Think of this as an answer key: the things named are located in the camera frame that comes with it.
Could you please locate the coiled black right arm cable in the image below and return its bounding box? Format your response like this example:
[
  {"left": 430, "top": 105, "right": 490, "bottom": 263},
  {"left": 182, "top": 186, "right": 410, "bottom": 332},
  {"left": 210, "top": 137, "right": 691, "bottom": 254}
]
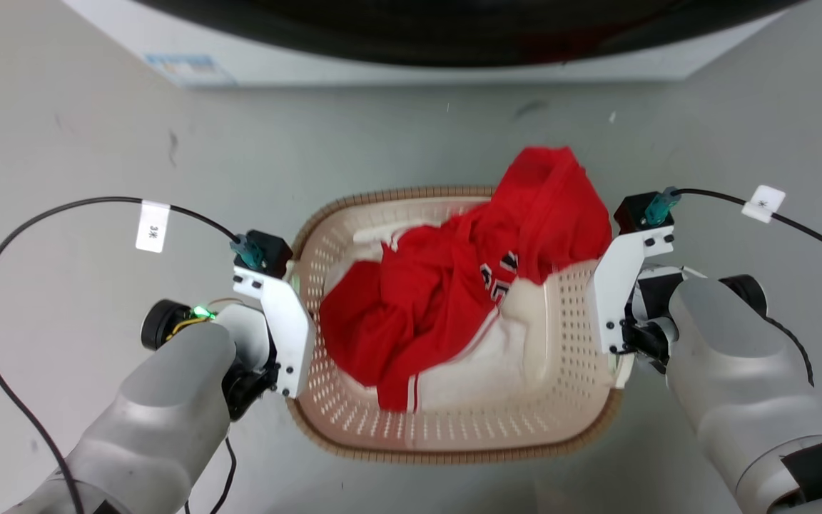
[{"left": 766, "top": 316, "right": 816, "bottom": 388}]

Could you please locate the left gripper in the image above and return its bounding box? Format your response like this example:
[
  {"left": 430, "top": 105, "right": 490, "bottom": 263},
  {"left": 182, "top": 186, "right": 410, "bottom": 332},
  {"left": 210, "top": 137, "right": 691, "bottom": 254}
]
[{"left": 213, "top": 303, "right": 280, "bottom": 422}]

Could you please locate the white camera bracket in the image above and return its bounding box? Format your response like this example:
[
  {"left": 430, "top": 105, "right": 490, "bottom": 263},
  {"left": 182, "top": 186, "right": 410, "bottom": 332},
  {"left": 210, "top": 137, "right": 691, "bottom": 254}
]
[
  {"left": 588, "top": 226, "right": 676, "bottom": 356},
  {"left": 232, "top": 268, "right": 316, "bottom": 398}
]

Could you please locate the beige plastic laundry basket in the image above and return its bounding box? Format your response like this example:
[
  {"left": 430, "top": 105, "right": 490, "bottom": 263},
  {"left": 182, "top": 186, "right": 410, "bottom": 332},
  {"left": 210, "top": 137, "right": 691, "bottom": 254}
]
[{"left": 285, "top": 186, "right": 626, "bottom": 465}]

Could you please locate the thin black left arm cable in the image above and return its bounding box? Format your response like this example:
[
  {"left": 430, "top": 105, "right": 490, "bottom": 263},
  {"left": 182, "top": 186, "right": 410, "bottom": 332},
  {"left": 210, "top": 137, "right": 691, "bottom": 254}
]
[{"left": 184, "top": 434, "right": 238, "bottom": 514}]

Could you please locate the black right camera cable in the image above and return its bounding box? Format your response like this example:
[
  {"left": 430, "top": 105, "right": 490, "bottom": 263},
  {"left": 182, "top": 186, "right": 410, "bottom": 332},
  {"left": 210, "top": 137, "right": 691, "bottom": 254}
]
[{"left": 645, "top": 187, "right": 822, "bottom": 273}]

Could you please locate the white printed cable tag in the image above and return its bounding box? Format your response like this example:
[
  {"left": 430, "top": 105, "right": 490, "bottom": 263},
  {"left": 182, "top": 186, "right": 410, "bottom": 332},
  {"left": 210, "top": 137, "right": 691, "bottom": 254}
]
[{"left": 135, "top": 200, "right": 171, "bottom": 253}]

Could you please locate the red sports jersey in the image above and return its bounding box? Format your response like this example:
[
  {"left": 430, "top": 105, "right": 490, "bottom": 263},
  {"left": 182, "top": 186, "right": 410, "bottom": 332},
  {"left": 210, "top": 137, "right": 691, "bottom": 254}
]
[{"left": 319, "top": 146, "right": 613, "bottom": 413}]

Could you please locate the white washing machine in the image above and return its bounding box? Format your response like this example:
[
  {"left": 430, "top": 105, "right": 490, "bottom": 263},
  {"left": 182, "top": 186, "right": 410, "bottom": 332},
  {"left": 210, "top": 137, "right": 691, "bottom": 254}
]
[{"left": 61, "top": 0, "right": 790, "bottom": 89}]

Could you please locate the dark washing machine door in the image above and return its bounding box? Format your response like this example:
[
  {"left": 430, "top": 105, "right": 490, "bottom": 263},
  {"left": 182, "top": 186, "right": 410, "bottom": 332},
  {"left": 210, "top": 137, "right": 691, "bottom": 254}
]
[{"left": 133, "top": 0, "right": 808, "bottom": 69}]

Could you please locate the white garment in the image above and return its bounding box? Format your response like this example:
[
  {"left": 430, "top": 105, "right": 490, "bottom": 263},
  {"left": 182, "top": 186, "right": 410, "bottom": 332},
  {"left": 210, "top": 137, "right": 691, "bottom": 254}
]
[{"left": 351, "top": 227, "right": 601, "bottom": 415}]

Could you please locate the white right camera bracket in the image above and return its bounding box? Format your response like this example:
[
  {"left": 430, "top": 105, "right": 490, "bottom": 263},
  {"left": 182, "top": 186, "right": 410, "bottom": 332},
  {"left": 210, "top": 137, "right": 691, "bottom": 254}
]
[{"left": 588, "top": 226, "right": 676, "bottom": 356}]

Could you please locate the blue energy label sticker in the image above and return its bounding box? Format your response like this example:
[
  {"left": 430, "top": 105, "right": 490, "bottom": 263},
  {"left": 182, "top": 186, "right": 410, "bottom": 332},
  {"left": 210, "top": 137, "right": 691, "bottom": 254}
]
[{"left": 144, "top": 54, "right": 238, "bottom": 88}]

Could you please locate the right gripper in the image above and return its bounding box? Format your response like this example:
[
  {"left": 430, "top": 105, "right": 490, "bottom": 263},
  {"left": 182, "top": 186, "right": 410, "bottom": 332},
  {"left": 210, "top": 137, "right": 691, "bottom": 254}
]
[{"left": 624, "top": 266, "right": 684, "bottom": 376}]

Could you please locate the small white cable tag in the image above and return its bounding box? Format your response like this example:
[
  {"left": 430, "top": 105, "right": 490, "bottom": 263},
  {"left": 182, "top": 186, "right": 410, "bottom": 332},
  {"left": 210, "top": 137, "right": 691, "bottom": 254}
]
[{"left": 741, "top": 185, "right": 787, "bottom": 224}]

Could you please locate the white left camera bracket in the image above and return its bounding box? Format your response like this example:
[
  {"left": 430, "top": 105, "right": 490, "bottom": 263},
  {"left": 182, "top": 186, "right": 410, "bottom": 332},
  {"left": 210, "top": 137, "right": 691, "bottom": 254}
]
[{"left": 232, "top": 268, "right": 316, "bottom": 398}]

